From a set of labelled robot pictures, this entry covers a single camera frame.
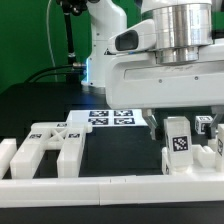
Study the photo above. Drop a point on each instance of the white U-shaped fence wall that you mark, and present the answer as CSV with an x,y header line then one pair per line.
x,y
104,190

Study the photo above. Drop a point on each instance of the white tagged cube right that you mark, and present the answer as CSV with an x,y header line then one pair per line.
x,y
201,122

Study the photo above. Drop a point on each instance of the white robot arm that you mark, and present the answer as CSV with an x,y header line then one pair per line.
x,y
178,24

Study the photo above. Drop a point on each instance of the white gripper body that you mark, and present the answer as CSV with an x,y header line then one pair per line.
x,y
141,76

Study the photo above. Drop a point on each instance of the white tagged base sheet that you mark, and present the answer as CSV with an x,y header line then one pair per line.
x,y
108,118

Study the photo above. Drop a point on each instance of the white chair back frame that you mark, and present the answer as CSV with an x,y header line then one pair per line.
x,y
66,137

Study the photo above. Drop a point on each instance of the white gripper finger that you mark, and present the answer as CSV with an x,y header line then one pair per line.
x,y
148,116
218,111

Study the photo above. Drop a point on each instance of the white chair seat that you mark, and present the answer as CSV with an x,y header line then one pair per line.
x,y
203,162

